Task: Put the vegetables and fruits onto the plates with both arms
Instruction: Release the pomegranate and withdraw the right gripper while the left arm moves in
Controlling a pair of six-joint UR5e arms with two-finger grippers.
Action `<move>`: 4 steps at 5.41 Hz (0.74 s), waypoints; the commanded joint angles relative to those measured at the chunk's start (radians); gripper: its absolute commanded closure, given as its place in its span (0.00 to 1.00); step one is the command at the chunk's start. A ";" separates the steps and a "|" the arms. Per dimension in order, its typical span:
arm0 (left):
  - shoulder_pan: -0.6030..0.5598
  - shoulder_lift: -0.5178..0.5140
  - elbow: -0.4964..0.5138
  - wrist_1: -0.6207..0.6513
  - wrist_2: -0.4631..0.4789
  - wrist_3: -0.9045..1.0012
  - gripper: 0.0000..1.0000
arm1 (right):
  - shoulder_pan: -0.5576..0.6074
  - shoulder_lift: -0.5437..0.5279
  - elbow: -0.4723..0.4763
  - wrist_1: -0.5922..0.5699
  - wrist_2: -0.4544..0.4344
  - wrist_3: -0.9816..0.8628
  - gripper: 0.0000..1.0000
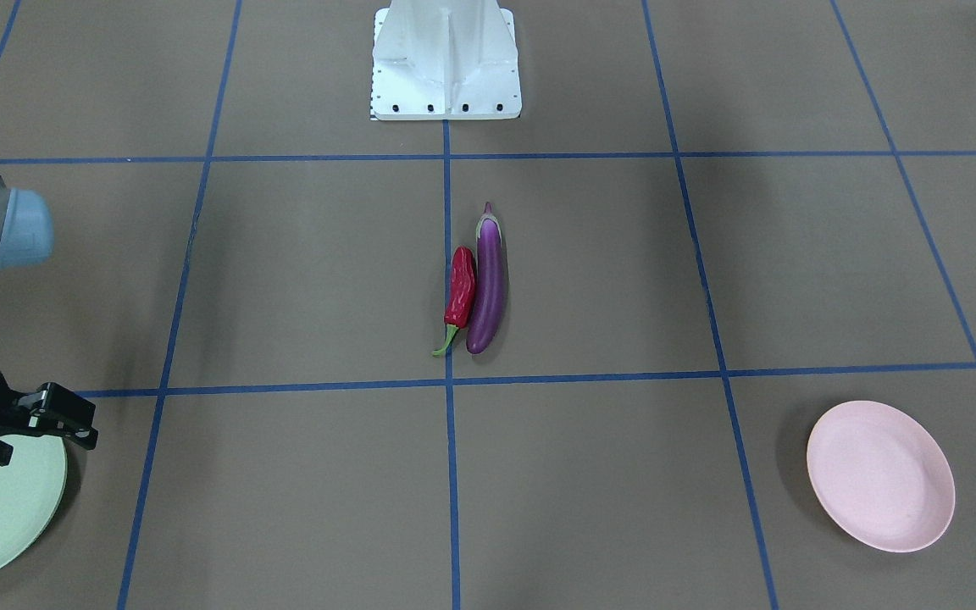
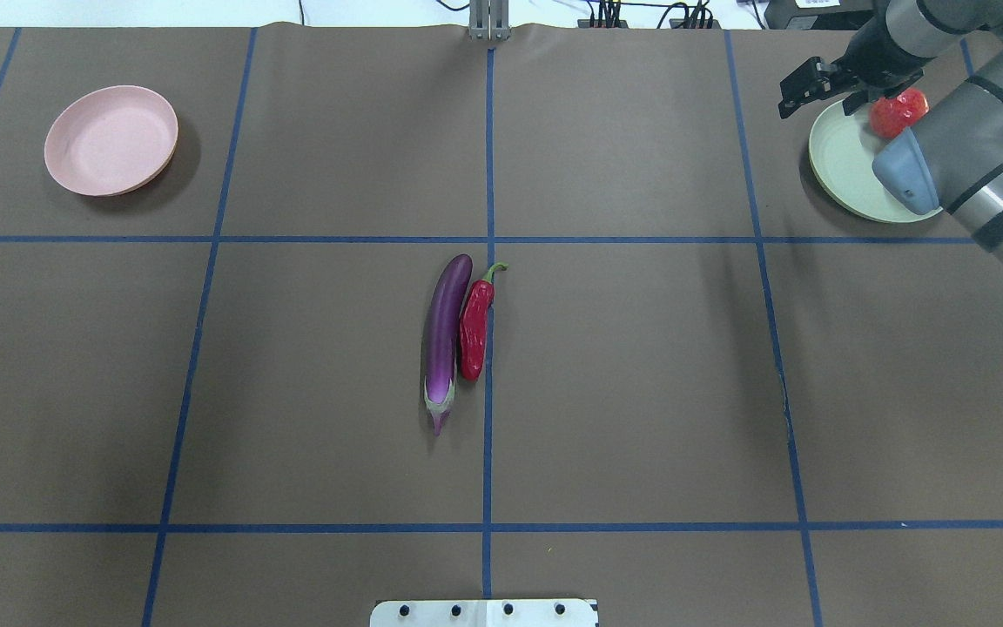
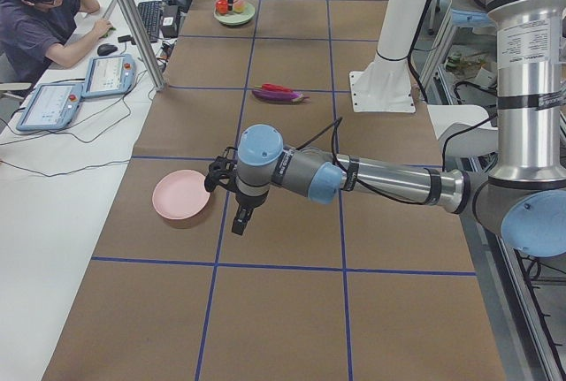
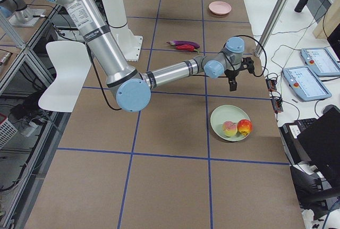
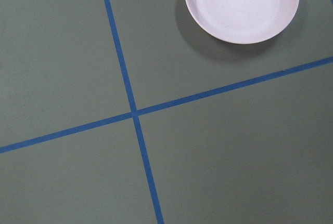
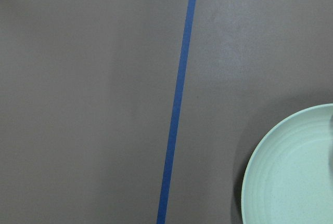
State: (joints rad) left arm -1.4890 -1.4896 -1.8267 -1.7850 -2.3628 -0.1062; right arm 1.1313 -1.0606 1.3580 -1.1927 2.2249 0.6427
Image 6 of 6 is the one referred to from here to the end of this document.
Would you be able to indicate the green plate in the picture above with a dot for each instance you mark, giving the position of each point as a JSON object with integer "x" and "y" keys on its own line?
{"x": 288, "y": 178}

